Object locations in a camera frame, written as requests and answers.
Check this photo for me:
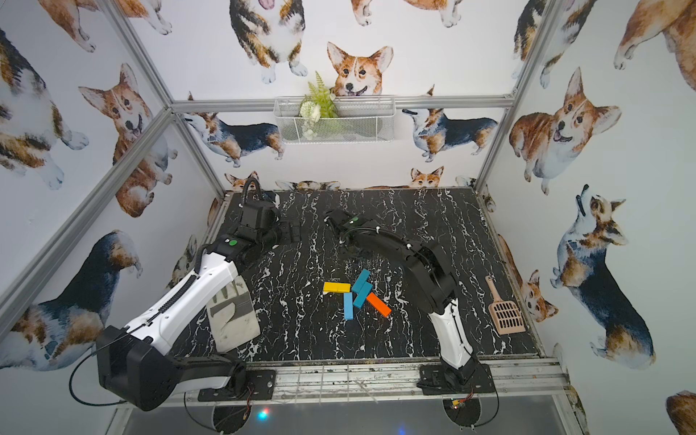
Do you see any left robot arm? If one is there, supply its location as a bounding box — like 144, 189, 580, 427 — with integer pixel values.
94, 179, 301, 411

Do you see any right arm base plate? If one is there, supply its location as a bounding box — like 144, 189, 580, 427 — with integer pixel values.
416, 364, 496, 396

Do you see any artificial fern and flower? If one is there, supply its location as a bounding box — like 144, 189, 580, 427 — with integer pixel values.
299, 72, 338, 141

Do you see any aluminium front rail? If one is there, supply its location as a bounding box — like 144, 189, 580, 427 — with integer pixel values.
162, 358, 569, 408

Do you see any teal block diagonal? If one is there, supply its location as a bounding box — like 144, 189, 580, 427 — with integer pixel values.
353, 282, 373, 308

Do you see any beige litter scoop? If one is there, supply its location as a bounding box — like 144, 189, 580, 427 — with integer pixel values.
486, 275, 527, 335

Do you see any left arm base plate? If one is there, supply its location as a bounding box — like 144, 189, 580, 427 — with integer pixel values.
198, 370, 277, 402

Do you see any white wire basket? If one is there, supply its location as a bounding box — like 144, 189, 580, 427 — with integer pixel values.
274, 97, 396, 144

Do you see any teal block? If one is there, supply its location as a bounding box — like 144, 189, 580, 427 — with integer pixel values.
352, 269, 370, 294

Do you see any light blue block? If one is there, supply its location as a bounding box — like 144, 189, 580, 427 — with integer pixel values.
344, 293, 353, 321

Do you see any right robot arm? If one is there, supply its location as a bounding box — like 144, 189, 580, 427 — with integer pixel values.
324, 210, 479, 393

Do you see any orange building block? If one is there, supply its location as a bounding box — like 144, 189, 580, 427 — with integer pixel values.
366, 293, 392, 317

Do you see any yellow building block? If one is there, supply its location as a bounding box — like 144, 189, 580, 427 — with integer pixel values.
323, 282, 351, 294

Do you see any white work glove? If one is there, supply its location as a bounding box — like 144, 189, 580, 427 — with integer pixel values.
206, 277, 261, 353

